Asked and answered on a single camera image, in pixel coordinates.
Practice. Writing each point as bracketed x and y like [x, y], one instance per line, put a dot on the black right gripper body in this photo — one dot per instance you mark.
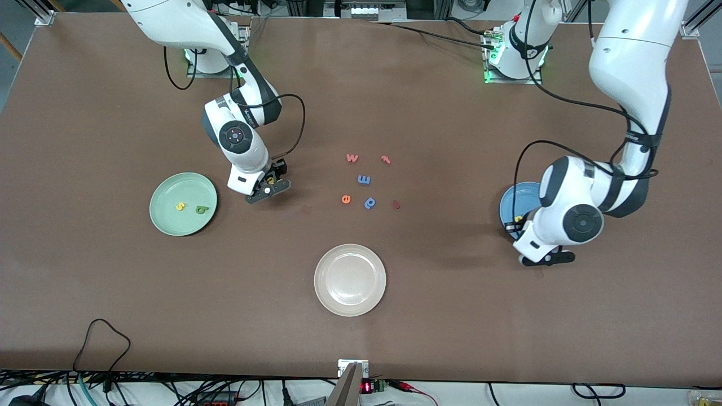
[277, 170]

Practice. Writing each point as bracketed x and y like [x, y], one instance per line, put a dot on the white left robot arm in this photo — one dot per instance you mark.
[632, 56]

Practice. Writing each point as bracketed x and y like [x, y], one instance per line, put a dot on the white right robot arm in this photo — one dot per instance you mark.
[169, 22]

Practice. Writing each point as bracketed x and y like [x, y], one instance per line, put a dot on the blue plate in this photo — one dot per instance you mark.
[519, 197]

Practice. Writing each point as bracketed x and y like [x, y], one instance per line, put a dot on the blue letter m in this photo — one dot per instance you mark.
[364, 180]

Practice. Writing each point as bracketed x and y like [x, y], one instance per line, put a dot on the blue letter p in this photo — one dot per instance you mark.
[369, 203]

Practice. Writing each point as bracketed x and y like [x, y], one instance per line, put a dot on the green plate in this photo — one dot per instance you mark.
[169, 192]

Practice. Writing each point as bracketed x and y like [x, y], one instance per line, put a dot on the beige plate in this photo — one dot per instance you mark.
[350, 280]

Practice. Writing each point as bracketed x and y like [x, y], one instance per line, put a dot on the grey control device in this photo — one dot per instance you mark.
[364, 10]

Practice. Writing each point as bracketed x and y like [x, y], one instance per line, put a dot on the green terminal block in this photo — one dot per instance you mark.
[379, 386]

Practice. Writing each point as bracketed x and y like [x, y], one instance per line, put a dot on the red digit display module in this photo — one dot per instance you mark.
[366, 387]

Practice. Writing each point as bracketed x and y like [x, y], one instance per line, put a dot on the black power strip red switches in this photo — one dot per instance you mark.
[217, 401]

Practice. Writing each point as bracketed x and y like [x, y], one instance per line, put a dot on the wooden stick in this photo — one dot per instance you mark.
[11, 48]

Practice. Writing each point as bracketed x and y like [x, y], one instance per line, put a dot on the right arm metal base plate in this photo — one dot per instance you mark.
[225, 74]

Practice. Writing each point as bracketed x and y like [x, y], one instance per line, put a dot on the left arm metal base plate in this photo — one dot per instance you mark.
[536, 80]

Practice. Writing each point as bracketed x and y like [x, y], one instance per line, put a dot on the white mount bracket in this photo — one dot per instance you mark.
[343, 367]

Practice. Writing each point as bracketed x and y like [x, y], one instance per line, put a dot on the grey camera mount bar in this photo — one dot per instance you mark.
[350, 389]

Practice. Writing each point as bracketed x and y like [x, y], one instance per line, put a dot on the aluminium frame corner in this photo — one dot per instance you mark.
[45, 20]
[689, 29]

